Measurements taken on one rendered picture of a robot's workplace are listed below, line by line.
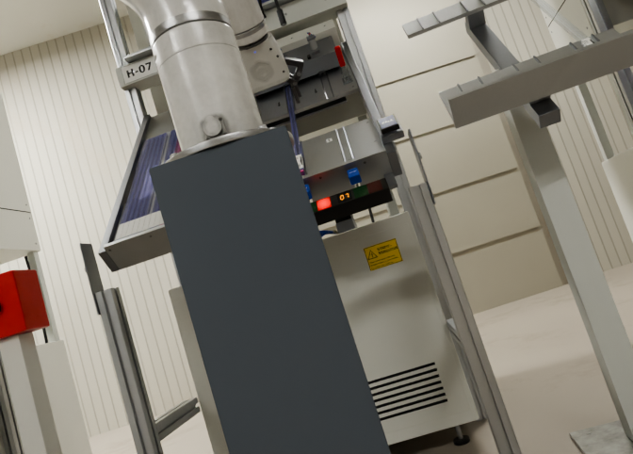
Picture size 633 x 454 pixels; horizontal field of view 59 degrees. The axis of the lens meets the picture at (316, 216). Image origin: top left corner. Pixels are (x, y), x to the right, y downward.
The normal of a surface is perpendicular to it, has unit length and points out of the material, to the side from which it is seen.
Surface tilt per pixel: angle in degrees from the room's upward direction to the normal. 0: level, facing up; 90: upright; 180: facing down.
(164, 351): 90
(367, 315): 90
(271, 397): 90
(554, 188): 90
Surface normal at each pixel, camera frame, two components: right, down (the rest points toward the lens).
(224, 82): 0.50, -0.27
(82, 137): -0.04, -0.12
